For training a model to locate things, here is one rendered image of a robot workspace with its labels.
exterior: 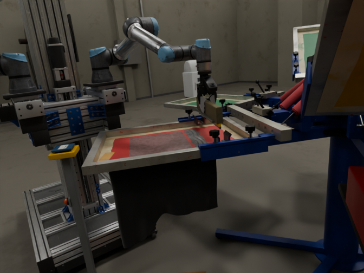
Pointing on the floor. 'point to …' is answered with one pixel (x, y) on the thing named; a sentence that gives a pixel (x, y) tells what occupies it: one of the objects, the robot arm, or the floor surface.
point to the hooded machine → (190, 78)
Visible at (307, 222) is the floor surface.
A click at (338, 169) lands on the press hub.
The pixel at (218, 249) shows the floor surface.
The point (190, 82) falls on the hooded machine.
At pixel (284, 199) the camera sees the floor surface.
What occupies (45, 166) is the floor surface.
